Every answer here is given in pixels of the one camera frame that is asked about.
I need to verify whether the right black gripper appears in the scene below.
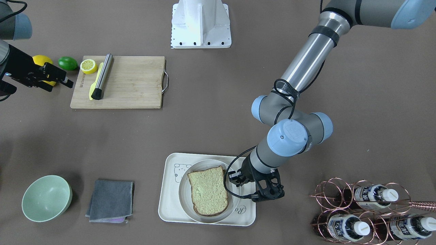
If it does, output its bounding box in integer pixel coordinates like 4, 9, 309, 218
1, 44, 74, 93

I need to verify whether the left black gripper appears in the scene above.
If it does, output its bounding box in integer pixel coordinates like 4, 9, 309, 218
228, 157, 285, 202

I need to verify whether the bread slice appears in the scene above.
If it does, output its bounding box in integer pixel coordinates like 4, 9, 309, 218
187, 166, 229, 217

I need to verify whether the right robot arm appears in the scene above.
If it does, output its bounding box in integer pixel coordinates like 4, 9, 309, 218
0, 0, 74, 98

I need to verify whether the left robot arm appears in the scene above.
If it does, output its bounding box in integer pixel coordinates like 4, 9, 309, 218
223, 0, 435, 202

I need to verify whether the cream rectangular tray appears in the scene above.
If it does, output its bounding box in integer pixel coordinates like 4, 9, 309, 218
158, 152, 256, 226

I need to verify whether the green lime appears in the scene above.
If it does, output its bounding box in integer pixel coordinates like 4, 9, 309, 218
58, 56, 78, 71

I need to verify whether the yellow lemon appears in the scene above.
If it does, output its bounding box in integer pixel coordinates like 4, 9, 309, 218
32, 55, 56, 86

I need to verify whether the half lemon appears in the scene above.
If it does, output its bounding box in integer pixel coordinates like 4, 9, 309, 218
80, 59, 98, 74

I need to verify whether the wooden cutting board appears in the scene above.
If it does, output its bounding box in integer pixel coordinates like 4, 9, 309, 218
70, 56, 166, 109

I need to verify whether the drink bottle two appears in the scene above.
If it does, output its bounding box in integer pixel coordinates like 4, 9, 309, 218
312, 214, 371, 242

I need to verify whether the green bowl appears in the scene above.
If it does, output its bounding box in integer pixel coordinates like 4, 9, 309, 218
21, 175, 72, 222

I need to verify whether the grey folded cloth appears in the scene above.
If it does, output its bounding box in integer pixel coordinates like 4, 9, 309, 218
85, 179, 134, 223

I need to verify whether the drink bottle one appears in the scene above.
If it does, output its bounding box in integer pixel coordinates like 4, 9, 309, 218
337, 184, 399, 211

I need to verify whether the drink bottle three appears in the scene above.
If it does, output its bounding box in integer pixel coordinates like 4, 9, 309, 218
375, 214, 436, 241

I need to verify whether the steel handled yellow knife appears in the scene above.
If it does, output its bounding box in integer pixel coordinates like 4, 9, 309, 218
89, 54, 114, 100

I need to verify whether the copper wire bottle rack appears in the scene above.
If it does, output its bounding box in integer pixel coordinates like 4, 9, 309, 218
311, 177, 435, 245

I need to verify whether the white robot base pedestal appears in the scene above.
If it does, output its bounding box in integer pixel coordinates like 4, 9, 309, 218
170, 0, 232, 49

